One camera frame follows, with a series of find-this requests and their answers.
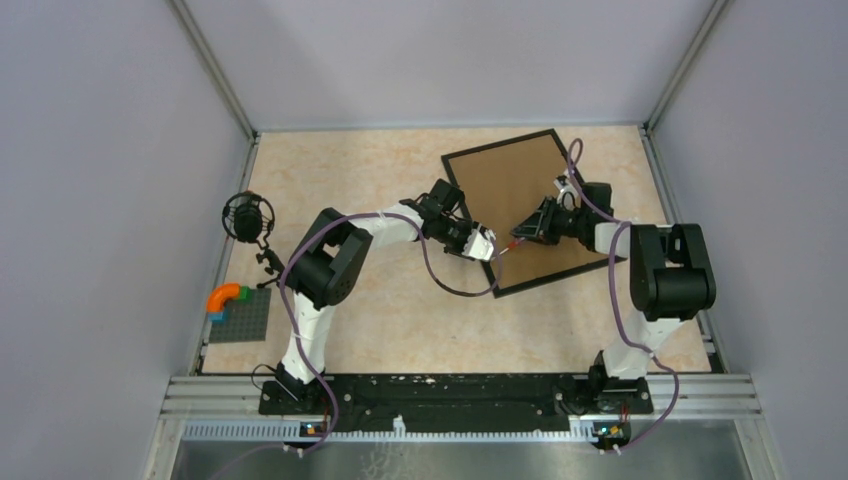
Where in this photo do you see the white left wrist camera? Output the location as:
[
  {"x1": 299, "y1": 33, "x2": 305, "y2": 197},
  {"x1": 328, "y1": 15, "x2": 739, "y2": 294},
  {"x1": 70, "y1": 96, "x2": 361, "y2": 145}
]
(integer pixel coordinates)
[{"x1": 462, "y1": 225, "x2": 497, "y2": 262}]

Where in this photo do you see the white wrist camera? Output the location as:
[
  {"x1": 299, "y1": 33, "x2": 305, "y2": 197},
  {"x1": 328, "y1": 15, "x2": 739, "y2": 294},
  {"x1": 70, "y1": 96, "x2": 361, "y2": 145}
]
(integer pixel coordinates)
[
  {"x1": 462, "y1": 225, "x2": 497, "y2": 262},
  {"x1": 554, "y1": 175, "x2": 579, "y2": 211}
]

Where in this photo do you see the blue red handled screwdriver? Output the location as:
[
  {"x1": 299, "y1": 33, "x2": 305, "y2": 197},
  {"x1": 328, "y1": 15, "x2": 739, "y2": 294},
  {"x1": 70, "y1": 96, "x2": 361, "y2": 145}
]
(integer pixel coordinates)
[{"x1": 498, "y1": 238, "x2": 527, "y2": 257}]

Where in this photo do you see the grey brick baseplate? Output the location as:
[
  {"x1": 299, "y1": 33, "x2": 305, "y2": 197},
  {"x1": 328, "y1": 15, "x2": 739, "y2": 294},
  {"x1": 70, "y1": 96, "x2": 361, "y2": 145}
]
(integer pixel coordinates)
[{"x1": 206, "y1": 285, "x2": 271, "y2": 344}]

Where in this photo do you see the aluminium front frame rail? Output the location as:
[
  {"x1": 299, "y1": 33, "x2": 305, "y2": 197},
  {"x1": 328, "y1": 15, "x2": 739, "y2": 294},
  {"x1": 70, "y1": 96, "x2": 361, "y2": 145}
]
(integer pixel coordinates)
[{"x1": 160, "y1": 374, "x2": 762, "y2": 445}]

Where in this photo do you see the black microphone on stand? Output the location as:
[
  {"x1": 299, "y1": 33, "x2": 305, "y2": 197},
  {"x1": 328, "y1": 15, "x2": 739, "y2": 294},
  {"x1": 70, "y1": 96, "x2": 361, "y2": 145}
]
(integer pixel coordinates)
[{"x1": 221, "y1": 190, "x2": 285, "y2": 289}]

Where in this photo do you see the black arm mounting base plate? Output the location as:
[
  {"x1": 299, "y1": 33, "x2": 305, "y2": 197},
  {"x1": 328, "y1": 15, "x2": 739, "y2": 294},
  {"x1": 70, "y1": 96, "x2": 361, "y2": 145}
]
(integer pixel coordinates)
[{"x1": 258, "y1": 373, "x2": 654, "y2": 433}]

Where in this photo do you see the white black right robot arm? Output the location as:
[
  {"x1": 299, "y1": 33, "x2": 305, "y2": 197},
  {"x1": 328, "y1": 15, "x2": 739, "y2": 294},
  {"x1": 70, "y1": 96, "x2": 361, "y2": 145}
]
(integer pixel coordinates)
[{"x1": 510, "y1": 182, "x2": 717, "y2": 412}]

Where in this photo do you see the orange curved toy brick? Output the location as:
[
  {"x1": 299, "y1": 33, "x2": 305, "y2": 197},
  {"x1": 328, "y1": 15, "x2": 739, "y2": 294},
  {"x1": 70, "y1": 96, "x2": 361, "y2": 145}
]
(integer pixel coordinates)
[{"x1": 205, "y1": 283, "x2": 241, "y2": 315}]

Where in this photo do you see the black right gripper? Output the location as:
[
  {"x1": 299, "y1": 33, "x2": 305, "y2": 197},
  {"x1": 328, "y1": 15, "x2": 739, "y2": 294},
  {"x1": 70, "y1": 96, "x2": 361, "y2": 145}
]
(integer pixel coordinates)
[{"x1": 509, "y1": 197, "x2": 586, "y2": 247}]

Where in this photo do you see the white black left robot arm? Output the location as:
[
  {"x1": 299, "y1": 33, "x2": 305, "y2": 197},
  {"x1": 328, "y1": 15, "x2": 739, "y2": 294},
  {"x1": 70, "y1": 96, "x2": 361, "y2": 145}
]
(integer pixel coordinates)
[{"x1": 275, "y1": 179, "x2": 495, "y2": 414}]

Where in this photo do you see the black wooden picture frame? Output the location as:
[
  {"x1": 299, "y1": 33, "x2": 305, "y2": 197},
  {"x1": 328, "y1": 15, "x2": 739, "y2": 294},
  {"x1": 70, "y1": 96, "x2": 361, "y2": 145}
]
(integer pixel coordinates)
[{"x1": 442, "y1": 129, "x2": 608, "y2": 298}]

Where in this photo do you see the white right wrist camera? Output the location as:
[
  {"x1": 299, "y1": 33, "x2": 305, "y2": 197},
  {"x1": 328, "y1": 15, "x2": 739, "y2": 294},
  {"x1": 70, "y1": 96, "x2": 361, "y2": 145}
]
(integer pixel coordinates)
[{"x1": 554, "y1": 175, "x2": 579, "y2": 211}]

